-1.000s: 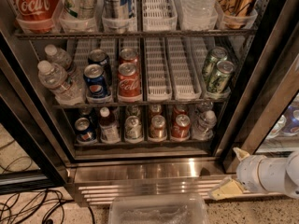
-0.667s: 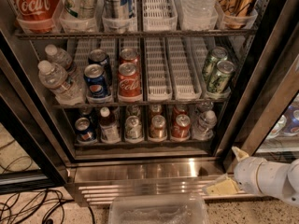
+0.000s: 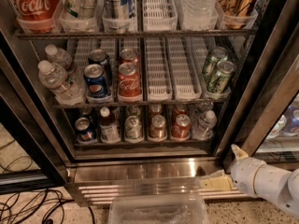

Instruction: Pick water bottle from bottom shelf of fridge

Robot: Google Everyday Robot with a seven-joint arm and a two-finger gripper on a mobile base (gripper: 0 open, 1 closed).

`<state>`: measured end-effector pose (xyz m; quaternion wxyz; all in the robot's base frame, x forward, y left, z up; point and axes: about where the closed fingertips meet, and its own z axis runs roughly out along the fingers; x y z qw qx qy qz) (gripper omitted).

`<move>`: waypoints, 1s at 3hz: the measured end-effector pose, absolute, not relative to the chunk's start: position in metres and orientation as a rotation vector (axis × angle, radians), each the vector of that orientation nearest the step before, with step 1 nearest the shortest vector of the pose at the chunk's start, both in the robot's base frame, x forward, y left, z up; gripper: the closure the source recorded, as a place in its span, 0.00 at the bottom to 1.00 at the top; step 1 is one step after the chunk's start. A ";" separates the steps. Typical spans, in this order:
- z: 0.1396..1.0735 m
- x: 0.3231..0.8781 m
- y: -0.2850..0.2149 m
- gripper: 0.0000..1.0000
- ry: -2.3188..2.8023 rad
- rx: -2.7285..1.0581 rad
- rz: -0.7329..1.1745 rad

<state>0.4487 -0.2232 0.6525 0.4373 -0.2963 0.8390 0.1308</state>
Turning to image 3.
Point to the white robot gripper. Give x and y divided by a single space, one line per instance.
244 176

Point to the clear water bottle bottom shelf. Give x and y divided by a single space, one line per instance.
202 128

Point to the clear water bottle shelf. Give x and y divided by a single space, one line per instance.
202 128
197 15

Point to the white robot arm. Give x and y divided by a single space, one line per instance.
257 179

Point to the glass fridge door right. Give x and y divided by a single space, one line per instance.
268 81

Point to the rear water bottle bottom shelf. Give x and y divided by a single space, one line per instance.
204 106

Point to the empty white shelf tray right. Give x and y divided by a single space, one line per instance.
184 79

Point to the empty white shelf tray left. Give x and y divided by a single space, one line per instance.
157 71

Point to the brown tea bottle white cap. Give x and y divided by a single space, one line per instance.
108 125

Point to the stainless steel fridge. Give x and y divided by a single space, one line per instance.
46 151

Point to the clear water bottle top shelf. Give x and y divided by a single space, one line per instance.
197 15

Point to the gold brown can top shelf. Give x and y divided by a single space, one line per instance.
236 14

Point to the empty white tray top shelf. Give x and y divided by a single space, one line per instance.
159 15

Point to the front water bottle middle shelf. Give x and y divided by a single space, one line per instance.
66 90

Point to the silver blue can top shelf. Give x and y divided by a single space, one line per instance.
120 16

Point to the rear water bottle middle shelf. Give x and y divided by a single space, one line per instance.
61 57

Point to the green white can top shelf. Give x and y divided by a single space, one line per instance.
79 16

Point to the red Coca-Cola can top shelf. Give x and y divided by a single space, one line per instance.
37 11

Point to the red Coca-Cola can bottom front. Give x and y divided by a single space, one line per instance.
180 129

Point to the clear plastic bin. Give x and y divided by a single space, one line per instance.
186 208

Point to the cans behind glass door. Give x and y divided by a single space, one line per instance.
288 124

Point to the red Coca-Cola can bottom rear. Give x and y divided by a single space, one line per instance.
180 109

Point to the orange soda can bottom front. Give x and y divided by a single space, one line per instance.
157 128

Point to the orange soda can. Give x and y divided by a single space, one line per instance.
155 110
157 128

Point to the green can middle front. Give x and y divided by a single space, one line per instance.
220 78

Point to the orange soda can bottom rear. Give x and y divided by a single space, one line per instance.
155 110

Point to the green white can bottom front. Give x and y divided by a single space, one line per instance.
133 129

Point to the green white can bottom rear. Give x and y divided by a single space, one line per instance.
133 110

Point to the green can middle rear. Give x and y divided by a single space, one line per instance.
214 55

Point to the red Coca-Cola can middle front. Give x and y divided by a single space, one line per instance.
129 83

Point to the blue Pepsi can bottom front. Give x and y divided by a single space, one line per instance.
86 131

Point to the blue pepsi can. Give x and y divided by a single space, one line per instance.
86 131
89 113
98 89

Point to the red Coca-Cola can middle rear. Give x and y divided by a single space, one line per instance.
130 55

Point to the blue Pepsi can bottom rear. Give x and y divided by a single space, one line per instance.
89 113

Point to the blue Pepsi can middle front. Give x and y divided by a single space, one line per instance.
98 89

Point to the dark Pepsi can middle rear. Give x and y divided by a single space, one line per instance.
100 57

